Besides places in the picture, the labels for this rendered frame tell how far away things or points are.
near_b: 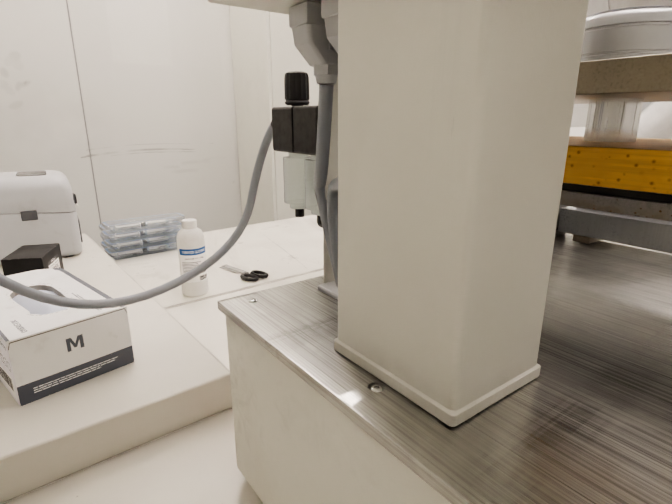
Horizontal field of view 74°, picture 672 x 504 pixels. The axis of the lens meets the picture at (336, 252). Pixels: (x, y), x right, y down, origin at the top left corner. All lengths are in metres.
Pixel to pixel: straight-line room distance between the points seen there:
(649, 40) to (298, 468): 0.37
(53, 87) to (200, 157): 0.79
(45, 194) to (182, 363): 0.58
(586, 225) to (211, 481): 0.50
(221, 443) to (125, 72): 2.37
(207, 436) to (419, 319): 0.35
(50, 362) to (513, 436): 0.46
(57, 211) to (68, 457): 0.64
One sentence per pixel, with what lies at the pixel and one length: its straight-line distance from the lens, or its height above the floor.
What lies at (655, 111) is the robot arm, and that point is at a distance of 1.19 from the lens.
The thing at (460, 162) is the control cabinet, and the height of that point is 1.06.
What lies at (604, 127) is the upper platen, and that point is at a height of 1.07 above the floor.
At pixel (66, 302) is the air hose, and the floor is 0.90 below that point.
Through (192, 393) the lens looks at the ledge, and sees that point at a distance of 0.54.
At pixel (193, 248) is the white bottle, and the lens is 0.87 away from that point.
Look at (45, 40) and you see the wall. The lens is 2.67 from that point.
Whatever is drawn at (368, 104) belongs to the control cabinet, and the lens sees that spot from 0.24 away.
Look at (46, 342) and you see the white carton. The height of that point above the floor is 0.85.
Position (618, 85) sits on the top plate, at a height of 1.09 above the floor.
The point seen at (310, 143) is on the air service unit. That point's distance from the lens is 0.43.
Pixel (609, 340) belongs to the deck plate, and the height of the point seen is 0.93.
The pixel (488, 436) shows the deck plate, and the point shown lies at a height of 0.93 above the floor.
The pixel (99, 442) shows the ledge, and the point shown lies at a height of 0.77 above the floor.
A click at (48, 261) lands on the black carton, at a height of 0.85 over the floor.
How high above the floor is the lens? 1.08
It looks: 17 degrees down
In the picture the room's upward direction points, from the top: straight up
